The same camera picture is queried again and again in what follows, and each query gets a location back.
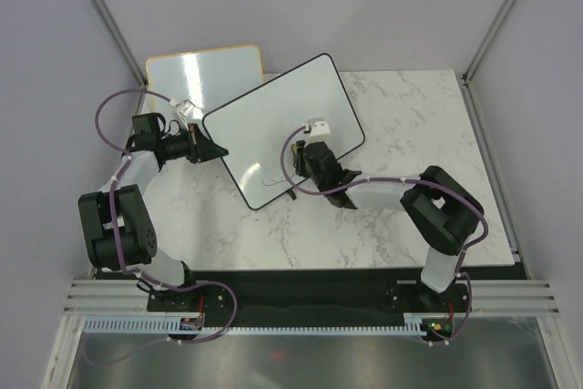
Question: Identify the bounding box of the aluminium frame right post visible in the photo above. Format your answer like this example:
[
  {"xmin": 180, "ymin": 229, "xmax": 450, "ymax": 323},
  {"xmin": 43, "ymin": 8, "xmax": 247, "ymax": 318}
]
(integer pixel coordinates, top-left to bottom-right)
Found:
[{"xmin": 459, "ymin": 0, "xmax": 546, "ymax": 87}]

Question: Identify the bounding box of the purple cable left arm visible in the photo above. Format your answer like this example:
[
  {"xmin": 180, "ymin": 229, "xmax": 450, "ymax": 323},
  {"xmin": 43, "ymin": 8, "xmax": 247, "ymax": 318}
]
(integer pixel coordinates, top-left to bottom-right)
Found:
[{"xmin": 96, "ymin": 88, "xmax": 181, "ymax": 158}]

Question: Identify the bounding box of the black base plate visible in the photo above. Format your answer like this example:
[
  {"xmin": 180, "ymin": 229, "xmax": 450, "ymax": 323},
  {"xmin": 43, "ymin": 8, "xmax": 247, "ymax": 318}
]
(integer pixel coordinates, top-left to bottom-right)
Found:
[{"xmin": 145, "ymin": 270, "xmax": 475, "ymax": 329}]

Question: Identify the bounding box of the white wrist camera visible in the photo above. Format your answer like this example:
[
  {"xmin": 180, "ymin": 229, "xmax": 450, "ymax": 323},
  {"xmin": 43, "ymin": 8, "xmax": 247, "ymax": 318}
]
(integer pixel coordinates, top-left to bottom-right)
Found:
[
  {"xmin": 304, "ymin": 118, "xmax": 331, "ymax": 141},
  {"xmin": 175, "ymin": 100, "xmax": 198, "ymax": 125}
]

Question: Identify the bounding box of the black-framed whiteboard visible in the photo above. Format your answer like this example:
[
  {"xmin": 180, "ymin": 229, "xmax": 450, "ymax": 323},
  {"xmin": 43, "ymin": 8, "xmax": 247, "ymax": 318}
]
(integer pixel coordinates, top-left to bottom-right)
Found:
[{"xmin": 202, "ymin": 53, "xmax": 365, "ymax": 210}]

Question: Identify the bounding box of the aluminium frame post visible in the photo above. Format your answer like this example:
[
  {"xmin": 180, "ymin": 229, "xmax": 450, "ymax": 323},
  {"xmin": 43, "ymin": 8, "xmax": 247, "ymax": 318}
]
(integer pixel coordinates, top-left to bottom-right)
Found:
[
  {"xmin": 459, "ymin": 0, "xmax": 546, "ymax": 87},
  {"xmin": 89, "ymin": 0, "xmax": 148, "ymax": 87}
]

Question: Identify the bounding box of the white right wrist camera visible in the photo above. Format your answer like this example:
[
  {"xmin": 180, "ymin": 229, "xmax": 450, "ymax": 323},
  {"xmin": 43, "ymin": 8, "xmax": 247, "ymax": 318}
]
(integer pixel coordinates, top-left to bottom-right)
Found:
[{"xmin": 304, "ymin": 118, "xmax": 331, "ymax": 141}]

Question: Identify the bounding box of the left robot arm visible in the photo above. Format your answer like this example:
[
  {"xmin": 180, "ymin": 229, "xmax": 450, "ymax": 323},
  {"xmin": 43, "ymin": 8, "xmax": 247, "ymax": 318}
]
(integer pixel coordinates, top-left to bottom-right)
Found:
[{"xmin": 78, "ymin": 113, "xmax": 229, "ymax": 311}]

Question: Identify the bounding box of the aluminium frame left post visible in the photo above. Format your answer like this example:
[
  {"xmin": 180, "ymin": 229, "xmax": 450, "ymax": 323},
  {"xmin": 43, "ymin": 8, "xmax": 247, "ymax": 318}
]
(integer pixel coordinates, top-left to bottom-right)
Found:
[{"xmin": 89, "ymin": 0, "xmax": 148, "ymax": 87}]

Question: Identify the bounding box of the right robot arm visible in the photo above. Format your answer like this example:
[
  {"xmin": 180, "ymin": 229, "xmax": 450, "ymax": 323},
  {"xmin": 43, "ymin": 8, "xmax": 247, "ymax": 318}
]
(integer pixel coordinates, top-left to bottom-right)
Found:
[{"xmin": 291, "ymin": 140, "xmax": 488, "ymax": 311}]

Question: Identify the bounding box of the aluminium rail front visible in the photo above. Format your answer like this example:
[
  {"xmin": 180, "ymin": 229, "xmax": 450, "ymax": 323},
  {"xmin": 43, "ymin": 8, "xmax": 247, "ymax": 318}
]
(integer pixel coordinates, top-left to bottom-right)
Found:
[{"xmin": 63, "ymin": 280, "xmax": 559, "ymax": 317}]

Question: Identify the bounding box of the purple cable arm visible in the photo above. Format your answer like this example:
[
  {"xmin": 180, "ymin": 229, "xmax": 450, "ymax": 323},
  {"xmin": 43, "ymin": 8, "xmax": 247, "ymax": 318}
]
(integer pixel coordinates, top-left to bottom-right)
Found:
[
  {"xmin": 280, "ymin": 122, "xmax": 489, "ymax": 267},
  {"xmin": 96, "ymin": 88, "xmax": 181, "ymax": 158}
]

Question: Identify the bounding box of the yellow-framed whiteboard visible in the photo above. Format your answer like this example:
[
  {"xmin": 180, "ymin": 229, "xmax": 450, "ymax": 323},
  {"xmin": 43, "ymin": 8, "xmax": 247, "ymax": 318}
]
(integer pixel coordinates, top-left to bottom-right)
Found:
[{"xmin": 146, "ymin": 44, "xmax": 263, "ymax": 123}]

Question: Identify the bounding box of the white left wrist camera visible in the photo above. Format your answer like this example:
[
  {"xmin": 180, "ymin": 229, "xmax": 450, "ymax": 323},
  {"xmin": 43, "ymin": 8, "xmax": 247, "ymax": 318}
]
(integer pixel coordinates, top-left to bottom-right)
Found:
[{"xmin": 175, "ymin": 100, "xmax": 198, "ymax": 125}]

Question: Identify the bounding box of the white slotted cable duct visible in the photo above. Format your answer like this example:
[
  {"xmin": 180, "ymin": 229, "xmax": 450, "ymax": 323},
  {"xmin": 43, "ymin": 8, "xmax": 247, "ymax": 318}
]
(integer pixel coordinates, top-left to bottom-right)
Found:
[{"xmin": 83, "ymin": 316, "xmax": 426, "ymax": 336}]

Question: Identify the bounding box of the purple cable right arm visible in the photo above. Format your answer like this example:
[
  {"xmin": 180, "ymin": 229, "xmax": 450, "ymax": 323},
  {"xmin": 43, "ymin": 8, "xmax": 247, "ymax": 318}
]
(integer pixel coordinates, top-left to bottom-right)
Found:
[{"xmin": 280, "ymin": 122, "xmax": 489, "ymax": 267}]

